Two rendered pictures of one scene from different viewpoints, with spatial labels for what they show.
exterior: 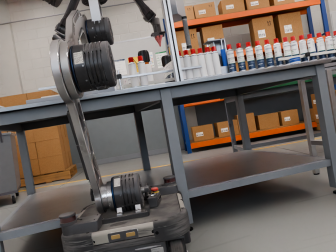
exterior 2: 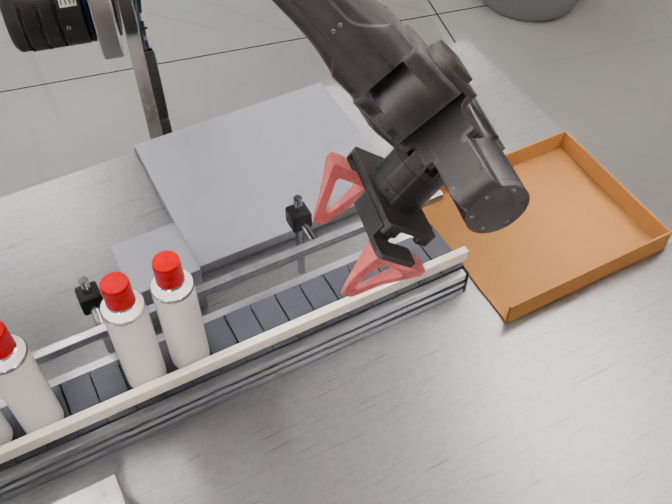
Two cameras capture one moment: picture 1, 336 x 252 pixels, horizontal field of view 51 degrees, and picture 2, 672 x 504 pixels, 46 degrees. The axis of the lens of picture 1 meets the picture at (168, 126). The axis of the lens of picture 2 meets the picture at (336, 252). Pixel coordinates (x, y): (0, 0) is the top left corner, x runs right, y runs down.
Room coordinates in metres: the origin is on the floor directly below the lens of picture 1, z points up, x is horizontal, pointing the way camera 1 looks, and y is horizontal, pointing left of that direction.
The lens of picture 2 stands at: (2.88, 0.40, 1.79)
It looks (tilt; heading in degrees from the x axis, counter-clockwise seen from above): 51 degrees down; 165
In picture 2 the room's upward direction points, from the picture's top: straight up
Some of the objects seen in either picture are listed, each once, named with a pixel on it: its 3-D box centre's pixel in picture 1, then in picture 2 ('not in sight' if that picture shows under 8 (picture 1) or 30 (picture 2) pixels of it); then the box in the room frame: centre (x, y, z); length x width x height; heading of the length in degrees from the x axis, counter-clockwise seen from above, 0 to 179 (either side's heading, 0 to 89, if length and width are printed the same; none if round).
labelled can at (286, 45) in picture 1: (287, 51); not in sight; (2.59, -0.96, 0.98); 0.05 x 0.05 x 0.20
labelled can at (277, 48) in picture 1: (277, 52); not in sight; (2.57, -0.89, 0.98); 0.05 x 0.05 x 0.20
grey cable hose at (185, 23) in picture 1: (186, 32); not in sight; (2.32, -0.23, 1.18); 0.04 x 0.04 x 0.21
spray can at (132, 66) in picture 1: (133, 72); (19, 379); (2.33, 0.17, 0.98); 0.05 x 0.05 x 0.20
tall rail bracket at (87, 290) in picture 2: (119, 83); (103, 328); (2.23, 0.26, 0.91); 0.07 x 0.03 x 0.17; 13
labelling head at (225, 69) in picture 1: (217, 58); not in sight; (2.56, -0.44, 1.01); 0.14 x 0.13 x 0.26; 103
